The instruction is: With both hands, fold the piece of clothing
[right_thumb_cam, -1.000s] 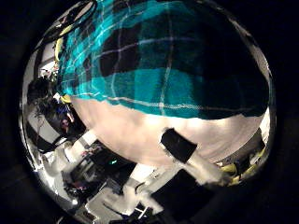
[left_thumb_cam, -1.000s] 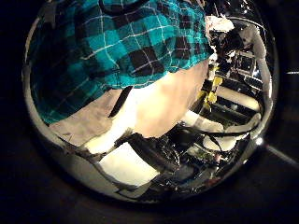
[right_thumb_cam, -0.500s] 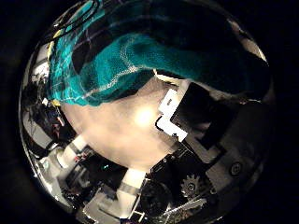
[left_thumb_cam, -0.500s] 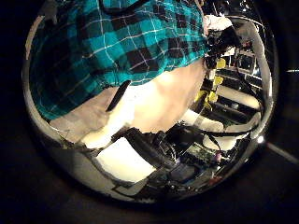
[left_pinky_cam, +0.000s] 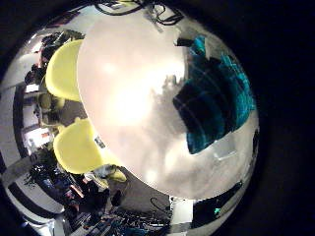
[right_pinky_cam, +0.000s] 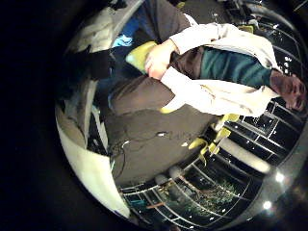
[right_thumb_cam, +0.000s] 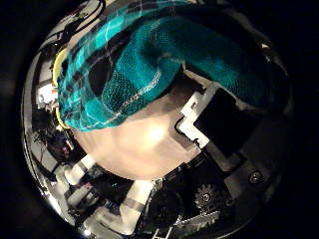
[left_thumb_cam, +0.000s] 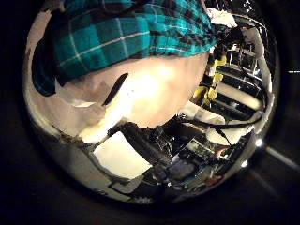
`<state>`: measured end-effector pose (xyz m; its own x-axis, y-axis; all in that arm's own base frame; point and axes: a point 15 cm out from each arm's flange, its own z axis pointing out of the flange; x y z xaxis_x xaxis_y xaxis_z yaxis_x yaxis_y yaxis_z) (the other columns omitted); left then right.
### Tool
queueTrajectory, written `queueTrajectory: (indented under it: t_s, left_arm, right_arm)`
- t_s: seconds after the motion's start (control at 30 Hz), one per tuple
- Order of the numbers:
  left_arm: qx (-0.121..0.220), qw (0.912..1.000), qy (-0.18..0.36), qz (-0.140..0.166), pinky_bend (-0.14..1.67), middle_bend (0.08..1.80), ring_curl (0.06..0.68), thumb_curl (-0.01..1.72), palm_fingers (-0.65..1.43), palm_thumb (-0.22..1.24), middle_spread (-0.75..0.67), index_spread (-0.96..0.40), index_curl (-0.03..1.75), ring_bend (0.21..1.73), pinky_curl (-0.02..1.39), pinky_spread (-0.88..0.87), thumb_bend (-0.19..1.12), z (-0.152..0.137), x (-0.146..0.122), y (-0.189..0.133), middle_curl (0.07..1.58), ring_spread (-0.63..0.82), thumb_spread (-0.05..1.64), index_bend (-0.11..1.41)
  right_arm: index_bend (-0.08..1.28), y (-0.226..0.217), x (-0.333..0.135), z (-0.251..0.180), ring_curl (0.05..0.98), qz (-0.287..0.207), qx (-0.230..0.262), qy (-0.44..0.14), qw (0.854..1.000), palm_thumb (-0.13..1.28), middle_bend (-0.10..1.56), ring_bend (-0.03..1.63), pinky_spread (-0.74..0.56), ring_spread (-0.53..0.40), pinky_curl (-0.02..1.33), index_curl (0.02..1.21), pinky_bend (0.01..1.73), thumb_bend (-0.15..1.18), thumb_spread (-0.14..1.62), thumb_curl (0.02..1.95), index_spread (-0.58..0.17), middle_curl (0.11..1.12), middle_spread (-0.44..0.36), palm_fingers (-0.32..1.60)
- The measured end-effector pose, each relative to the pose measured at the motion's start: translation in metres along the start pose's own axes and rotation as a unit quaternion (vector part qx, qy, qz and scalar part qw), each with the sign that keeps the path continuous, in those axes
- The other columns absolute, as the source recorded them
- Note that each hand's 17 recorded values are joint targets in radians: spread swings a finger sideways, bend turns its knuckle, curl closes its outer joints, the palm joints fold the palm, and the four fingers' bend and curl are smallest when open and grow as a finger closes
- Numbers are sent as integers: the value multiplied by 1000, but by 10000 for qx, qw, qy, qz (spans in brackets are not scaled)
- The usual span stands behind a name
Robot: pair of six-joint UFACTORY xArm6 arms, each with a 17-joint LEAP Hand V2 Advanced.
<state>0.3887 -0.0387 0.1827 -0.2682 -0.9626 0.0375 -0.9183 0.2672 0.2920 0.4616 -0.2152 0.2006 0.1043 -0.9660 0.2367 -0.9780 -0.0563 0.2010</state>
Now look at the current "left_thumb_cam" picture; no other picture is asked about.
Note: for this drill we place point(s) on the teal plaid shirt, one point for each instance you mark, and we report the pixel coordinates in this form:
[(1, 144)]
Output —
[(109, 40)]

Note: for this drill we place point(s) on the yellow chair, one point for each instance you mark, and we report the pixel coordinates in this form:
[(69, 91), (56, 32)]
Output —
[(204, 93), (217, 77)]

